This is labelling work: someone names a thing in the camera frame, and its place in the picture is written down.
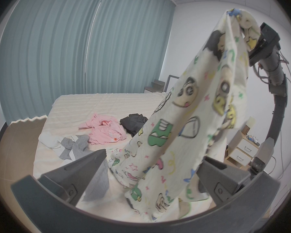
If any grey and white garment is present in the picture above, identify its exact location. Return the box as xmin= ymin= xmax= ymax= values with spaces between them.
xmin=39 ymin=131 xmax=91 ymax=161

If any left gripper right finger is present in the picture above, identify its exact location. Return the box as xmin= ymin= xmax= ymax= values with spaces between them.
xmin=199 ymin=157 xmax=252 ymax=210

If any white wooden bedside table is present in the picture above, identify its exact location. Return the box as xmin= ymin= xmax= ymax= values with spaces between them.
xmin=224 ymin=128 xmax=260 ymax=167

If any bed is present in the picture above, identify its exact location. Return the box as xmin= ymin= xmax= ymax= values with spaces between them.
xmin=33 ymin=75 xmax=217 ymax=224

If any grey bedside table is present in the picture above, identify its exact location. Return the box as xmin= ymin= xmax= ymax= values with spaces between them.
xmin=144 ymin=80 xmax=166 ymax=93

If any black garment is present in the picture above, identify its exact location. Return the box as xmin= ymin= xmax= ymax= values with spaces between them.
xmin=119 ymin=114 xmax=149 ymax=138

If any blue-green curtain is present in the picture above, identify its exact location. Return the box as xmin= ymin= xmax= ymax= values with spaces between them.
xmin=0 ymin=0 xmax=177 ymax=126

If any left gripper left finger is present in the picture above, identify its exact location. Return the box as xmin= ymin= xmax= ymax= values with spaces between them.
xmin=39 ymin=149 xmax=108 ymax=207

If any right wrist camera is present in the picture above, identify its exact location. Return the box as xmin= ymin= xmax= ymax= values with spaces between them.
xmin=258 ymin=22 xmax=281 ymax=50

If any white printed pyjama top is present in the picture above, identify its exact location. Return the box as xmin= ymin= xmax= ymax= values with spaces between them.
xmin=108 ymin=8 xmax=261 ymax=224

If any pink garment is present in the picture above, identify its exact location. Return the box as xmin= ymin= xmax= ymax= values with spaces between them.
xmin=78 ymin=113 xmax=127 ymax=145

